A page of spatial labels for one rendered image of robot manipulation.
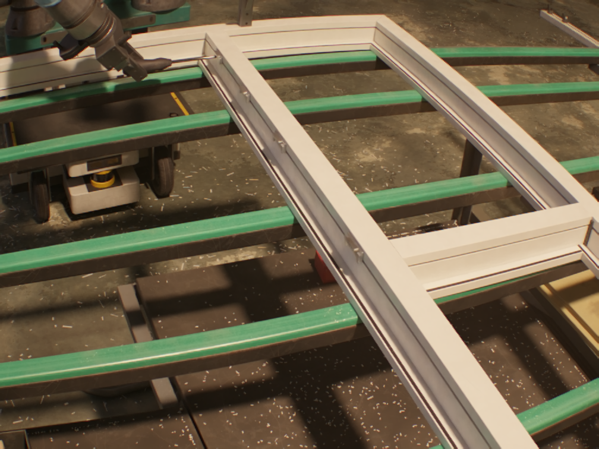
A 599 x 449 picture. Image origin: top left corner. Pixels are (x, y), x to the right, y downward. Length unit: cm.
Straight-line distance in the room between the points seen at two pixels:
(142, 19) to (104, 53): 108
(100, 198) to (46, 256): 153
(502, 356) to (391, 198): 38
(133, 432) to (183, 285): 40
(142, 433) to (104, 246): 31
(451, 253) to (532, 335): 47
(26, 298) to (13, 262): 129
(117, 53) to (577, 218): 89
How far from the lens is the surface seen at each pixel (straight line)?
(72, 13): 142
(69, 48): 151
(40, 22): 246
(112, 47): 147
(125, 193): 271
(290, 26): 181
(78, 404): 211
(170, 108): 275
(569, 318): 156
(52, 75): 171
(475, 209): 181
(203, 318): 146
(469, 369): 93
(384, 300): 104
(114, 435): 126
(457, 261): 113
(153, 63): 160
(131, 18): 253
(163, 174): 275
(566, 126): 387
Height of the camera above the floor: 157
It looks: 34 degrees down
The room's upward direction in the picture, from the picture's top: 5 degrees clockwise
